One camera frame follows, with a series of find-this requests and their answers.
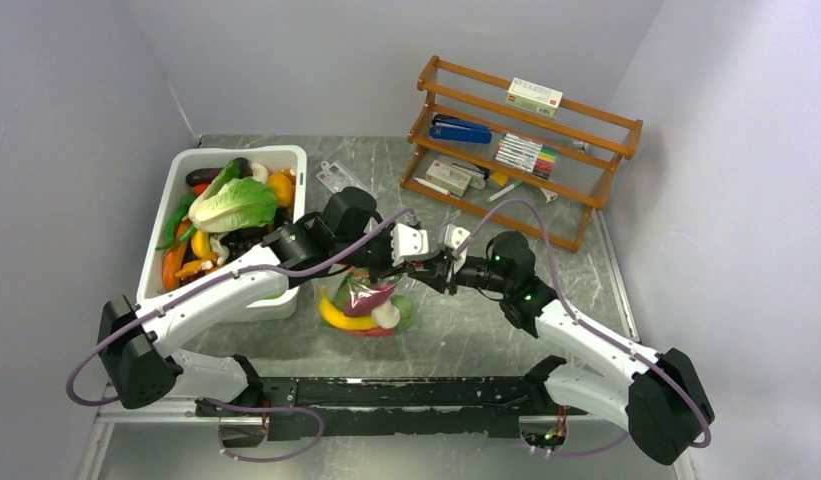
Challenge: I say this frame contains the coloured marker set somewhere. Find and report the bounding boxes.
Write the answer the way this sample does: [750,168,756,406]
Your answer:
[494,133,559,180]

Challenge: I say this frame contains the green chili pepper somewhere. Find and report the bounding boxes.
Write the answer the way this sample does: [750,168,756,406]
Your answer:
[155,191,197,251]

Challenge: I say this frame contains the white plastic bin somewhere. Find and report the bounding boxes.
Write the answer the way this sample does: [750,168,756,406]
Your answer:
[134,145,309,325]

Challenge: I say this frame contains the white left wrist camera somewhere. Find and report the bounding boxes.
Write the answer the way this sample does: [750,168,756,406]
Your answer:
[391,223,431,266]

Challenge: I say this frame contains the white correction tape dispenser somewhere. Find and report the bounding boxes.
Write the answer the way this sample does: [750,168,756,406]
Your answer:
[451,162,487,190]

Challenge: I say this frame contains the blue stapler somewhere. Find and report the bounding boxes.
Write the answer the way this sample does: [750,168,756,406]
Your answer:
[428,114,492,144]

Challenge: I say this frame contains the white green box top shelf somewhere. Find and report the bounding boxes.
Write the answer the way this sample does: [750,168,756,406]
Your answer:
[506,78,563,119]

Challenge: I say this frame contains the clear zip top bag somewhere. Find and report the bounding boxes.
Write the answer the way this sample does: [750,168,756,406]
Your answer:
[313,265,417,338]

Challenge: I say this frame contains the purple sweet potato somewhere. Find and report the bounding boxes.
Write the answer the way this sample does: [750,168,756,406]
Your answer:
[343,283,395,317]

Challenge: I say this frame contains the green romaine lettuce leaf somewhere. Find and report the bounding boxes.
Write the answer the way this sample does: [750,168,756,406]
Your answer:
[332,274,415,328]

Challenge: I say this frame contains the packaged protractor ruler set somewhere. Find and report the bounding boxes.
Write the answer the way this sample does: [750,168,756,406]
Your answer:
[316,161,372,194]

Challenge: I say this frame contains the white green box lower shelf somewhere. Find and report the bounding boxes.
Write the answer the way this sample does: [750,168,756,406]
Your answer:
[425,161,472,197]

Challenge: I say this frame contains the white mushroom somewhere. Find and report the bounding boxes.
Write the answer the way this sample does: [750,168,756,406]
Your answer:
[370,299,401,330]

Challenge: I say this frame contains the red chili pepper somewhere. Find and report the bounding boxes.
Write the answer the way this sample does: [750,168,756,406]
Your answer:
[350,327,395,338]

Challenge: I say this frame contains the orange carrot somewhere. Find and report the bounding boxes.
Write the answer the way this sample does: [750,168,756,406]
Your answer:
[161,221,191,292]

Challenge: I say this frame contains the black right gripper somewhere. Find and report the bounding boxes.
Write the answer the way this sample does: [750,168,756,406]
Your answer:
[408,249,511,296]

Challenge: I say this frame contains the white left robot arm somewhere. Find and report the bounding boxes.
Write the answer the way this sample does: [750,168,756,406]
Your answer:
[96,187,427,416]

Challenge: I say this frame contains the yellow banana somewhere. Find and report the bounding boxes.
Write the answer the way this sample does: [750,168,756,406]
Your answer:
[318,286,377,332]

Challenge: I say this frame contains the wooden desk shelf rack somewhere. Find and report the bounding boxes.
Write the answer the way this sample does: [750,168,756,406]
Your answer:
[400,55,644,252]

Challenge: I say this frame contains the green capped marker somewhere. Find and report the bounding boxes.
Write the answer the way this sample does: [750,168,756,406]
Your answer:
[486,180,522,203]

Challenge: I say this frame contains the white marker pen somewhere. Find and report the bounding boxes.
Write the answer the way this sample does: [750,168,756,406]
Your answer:
[413,177,451,196]

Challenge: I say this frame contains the orange bell pepper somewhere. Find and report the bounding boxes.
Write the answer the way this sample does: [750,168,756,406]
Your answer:
[267,172,295,208]

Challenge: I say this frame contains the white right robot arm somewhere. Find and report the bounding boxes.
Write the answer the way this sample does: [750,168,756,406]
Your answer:
[393,227,715,465]

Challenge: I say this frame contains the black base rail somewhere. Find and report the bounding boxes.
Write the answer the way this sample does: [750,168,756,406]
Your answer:
[194,376,565,441]

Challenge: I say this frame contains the white green box shelf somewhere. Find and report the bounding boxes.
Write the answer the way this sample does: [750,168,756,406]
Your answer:
[425,161,472,197]
[506,78,563,119]

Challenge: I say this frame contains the green white cabbage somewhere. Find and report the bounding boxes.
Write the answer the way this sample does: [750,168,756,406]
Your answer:
[187,157,278,233]

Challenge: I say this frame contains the yellow sticky note block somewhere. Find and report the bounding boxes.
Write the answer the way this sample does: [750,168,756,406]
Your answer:
[486,171,510,190]

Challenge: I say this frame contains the dark eggplant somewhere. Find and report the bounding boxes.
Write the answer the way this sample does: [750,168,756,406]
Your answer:
[185,157,252,187]

